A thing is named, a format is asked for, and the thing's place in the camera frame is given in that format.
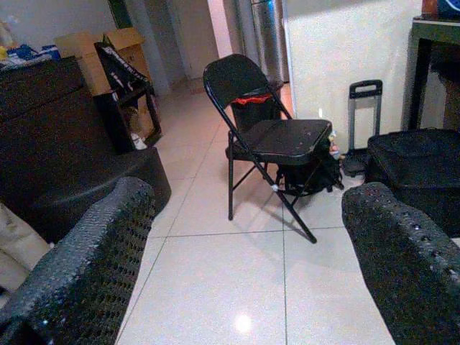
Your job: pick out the dark side table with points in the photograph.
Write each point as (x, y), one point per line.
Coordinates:
(418, 72)

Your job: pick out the white cloth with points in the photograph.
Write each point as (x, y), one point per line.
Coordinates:
(138, 142)

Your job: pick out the black metal folding chair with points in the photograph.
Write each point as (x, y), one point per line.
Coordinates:
(284, 138)

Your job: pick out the dark brown cabinet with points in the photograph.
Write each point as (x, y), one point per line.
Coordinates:
(46, 136)

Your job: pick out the blue round container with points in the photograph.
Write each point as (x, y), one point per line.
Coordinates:
(449, 9)

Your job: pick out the black printed carrier bag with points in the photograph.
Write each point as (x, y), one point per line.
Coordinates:
(115, 72)

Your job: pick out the brown jar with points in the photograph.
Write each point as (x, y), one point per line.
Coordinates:
(428, 7)

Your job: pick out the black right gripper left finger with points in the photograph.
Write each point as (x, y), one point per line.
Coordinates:
(82, 273)

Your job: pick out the black backpack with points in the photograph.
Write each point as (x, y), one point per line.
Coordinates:
(309, 179)

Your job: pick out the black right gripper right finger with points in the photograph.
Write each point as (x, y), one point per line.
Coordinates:
(406, 273)

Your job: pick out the black bag with red rim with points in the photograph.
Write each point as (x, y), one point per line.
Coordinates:
(251, 115)

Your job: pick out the brown cardboard box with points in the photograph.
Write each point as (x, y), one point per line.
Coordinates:
(86, 72)
(129, 46)

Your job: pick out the stainless steel cylinder bin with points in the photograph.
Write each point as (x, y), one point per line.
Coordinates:
(267, 43)

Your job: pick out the blue white packaging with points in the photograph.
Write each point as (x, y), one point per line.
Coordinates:
(25, 54)

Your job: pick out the black fabric suitcase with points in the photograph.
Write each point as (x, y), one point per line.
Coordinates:
(413, 161)

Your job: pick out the dark wooden stool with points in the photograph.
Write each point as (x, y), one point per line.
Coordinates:
(111, 118)

